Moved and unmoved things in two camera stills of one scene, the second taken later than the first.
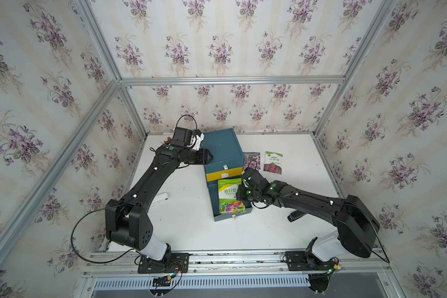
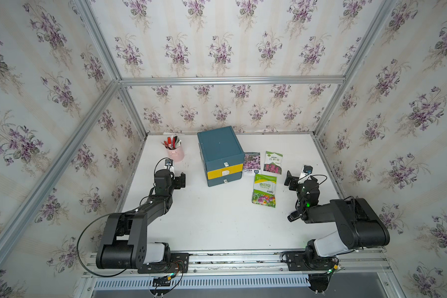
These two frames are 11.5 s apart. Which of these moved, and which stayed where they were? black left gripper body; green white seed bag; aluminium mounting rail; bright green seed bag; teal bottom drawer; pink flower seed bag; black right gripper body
Moved: black right gripper body; bright green seed bag; teal bottom drawer; black left gripper body
Stayed: pink flower seed bag; aluminium mounting rail; green white seed bag
